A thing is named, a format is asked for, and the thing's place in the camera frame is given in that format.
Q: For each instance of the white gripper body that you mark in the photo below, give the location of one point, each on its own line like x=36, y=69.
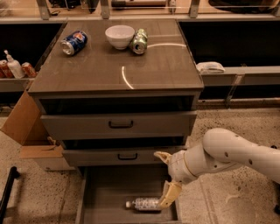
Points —
x=177, y=166

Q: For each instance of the black base bar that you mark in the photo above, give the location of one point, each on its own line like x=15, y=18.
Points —
x=277, y=206
x=13, y=174

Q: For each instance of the grey middle drawer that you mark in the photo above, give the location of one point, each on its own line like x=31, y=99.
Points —
x=96, y=157

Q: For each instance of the red can at edge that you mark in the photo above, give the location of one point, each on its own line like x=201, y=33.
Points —
x=5, y=72

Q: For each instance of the black right base bar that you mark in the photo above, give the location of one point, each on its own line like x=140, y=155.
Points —
x=277, y=206

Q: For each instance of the green soda can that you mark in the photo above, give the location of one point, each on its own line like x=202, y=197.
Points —
x=139, y=42

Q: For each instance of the red soda can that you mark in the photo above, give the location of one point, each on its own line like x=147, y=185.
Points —
x=29, y=70

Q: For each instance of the grey drawer cabinet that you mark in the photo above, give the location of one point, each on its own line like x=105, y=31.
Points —
x=102, y=80

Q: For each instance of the grey top drawer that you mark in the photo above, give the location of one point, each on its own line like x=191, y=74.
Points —
x=82, y=127

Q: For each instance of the white pump bottle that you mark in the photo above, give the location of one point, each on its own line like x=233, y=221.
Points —
x=14, y=66

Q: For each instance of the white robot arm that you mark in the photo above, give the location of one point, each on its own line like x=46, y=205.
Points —
x=220, y=150

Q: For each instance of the black left base bar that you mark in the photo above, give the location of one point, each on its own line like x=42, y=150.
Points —
x=13, y=174

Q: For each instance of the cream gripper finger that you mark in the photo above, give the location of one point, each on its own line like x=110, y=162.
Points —
x=171, y=191
x=163, y=156

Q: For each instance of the white ceramic bowl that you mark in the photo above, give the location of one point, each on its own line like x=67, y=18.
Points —
x=119, y=36

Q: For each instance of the black top drawer handle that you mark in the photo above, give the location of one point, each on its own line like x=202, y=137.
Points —
x=120, y=125

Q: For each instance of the black middle drawer handle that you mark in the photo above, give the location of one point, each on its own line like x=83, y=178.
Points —
x=125, y=157

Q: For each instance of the grey open bottom drawer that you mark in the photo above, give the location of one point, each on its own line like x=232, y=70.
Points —
x=106, y=189

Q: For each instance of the clear plastic water bottle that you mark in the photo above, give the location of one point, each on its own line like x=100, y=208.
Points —
x=143, y=204

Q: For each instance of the white folded cloth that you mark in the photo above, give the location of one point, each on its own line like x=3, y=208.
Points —
x=210, y=67

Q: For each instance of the black drawer handle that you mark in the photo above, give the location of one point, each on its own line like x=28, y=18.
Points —
x=125, y=157
x=120, y=125

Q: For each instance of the blue pepsi can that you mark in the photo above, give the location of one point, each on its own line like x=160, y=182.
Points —
x=74, y=42

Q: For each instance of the brown cardboard box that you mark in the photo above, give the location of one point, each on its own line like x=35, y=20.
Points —
x=25, y=127

